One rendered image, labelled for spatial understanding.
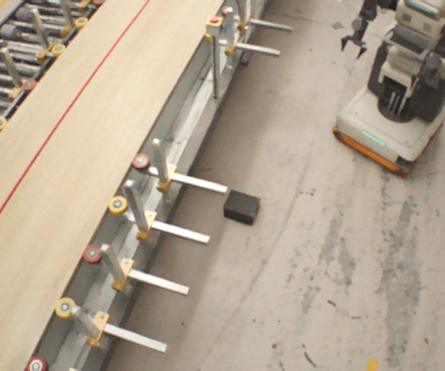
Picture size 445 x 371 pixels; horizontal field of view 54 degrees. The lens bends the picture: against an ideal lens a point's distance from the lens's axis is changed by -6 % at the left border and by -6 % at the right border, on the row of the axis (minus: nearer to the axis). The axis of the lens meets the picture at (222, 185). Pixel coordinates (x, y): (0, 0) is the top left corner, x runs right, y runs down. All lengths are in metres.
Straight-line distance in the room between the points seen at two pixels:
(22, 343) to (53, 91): 1.36
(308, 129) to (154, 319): 1.77
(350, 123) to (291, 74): 0.87
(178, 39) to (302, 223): 1.38
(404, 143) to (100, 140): 1.96
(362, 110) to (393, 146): 0.34
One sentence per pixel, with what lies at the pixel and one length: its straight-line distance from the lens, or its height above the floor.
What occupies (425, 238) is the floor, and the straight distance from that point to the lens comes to 3.19.
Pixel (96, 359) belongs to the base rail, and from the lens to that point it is 2.01.
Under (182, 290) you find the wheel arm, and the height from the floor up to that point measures 0.83.
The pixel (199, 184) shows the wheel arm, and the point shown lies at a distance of 2.12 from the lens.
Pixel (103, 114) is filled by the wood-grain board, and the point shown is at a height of 0.90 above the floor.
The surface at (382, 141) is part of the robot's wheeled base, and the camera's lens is 3.21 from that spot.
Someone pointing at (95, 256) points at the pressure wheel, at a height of 0.91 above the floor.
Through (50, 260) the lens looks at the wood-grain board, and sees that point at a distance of 2.00.
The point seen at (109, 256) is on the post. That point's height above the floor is 1.07.
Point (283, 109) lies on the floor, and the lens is 3.61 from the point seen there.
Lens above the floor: 2.59
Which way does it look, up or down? 55 degrees down
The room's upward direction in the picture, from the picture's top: 1 degrees counter-clockwise
